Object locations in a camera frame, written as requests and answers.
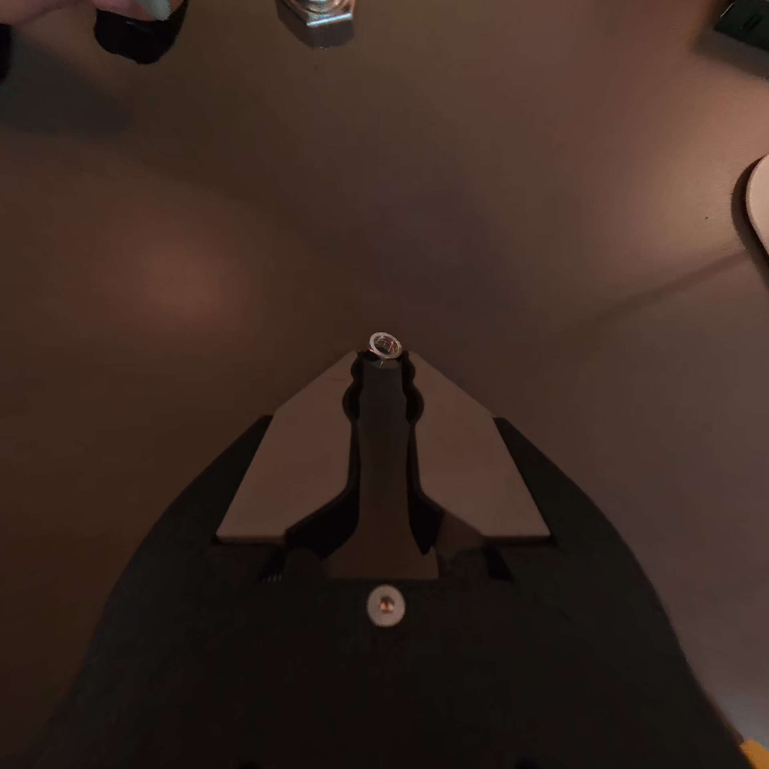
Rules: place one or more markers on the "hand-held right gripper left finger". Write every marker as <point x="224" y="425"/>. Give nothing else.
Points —
<point x="288" y="474"/>

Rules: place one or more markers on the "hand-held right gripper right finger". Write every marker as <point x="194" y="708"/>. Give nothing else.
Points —
<point x="474" y="474"/>

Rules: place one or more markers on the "silver bolt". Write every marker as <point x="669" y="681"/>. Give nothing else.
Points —
<point x="385" y="346"/>

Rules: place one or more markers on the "silver square nut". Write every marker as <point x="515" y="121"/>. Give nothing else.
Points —
<point x="321" y="30"/>

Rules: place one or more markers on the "person's left hand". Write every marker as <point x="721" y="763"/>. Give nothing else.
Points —
<point x="36" y="7"/>

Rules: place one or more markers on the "white stand base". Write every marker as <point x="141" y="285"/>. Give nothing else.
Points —
<point x="758" y="204"/>

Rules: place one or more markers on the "black battery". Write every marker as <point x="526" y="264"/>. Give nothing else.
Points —
<point x="742" y="21"/>

